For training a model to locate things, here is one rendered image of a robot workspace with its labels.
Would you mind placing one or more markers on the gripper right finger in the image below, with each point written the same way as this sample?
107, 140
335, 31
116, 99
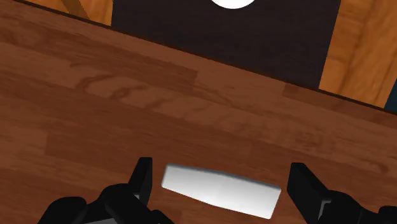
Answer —
313, 192

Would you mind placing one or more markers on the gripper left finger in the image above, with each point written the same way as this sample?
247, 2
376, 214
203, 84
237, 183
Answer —
124, 198

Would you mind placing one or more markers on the flat silver rectangular device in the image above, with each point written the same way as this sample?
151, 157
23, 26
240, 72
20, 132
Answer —
220, 190

